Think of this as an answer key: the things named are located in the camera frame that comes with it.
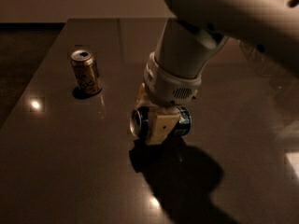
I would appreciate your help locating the gold soda can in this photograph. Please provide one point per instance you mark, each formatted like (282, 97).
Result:
(86, 72)

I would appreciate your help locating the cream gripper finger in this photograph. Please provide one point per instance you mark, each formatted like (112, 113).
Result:
(161, 122)
(143, 99)

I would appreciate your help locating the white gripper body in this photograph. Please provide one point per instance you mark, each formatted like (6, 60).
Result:
(166, 89)

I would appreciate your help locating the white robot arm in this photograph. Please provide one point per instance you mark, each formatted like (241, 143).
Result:
(196, 32)

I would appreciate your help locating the blue pepsi can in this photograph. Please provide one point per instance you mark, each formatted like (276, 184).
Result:
(139, 122)

